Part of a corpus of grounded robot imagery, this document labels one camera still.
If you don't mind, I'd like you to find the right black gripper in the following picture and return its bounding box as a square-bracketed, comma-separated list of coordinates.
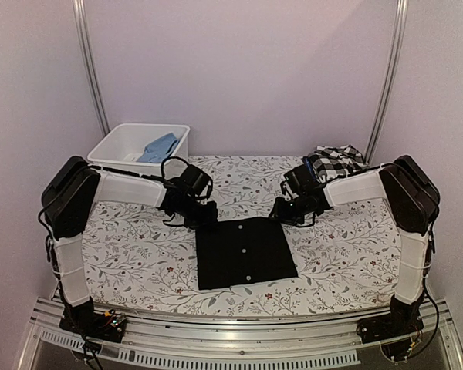
[268, 194, 309, 227]

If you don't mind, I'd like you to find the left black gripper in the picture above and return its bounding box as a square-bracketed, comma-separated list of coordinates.
[179, 195, 219, 230]

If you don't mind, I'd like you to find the black long sleeve shirt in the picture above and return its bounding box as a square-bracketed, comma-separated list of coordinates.
[195, 217, 298, 290]

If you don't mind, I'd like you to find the black white checkered shirt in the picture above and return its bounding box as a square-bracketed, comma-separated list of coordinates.
[308, 145, 368, 183]

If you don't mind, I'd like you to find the dark blue shirt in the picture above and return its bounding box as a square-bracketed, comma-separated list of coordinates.
[302, 156, 313, 171]

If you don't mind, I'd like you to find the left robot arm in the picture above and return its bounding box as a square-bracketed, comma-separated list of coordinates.
[38, 156, 218, 335]

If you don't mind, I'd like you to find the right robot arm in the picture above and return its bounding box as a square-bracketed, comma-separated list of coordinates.
[269, 155, 441, 336]

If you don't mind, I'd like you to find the light blue shirt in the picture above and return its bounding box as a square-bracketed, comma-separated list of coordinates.
[137, 133, 180, 164]

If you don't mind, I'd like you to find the floral patterned tablecloth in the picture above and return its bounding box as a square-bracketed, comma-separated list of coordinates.
[60, 154, 424, 318]

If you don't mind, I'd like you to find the white plastic bin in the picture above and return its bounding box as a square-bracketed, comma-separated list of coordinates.
[87, 123, 191, 175]

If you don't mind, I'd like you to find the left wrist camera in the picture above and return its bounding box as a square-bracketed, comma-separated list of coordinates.
[197, 184, 213, 201]

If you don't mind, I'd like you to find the aluminium front rail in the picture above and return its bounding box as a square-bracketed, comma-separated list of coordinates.
[17, 298, 463, 369]

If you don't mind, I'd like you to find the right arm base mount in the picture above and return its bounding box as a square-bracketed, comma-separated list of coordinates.
[356, 309, 424, 344]

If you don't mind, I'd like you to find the right aluminium frame post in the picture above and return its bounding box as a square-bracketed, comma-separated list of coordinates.
[371, 0, 410, 132]

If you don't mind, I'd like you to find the aluminium frame post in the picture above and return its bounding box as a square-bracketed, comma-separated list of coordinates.
[371, 0, 410, 132]
[72, 0, 110, 136]

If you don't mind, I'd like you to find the left aluminium frame post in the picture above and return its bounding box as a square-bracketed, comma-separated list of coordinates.
[72, 0, 110, 136]

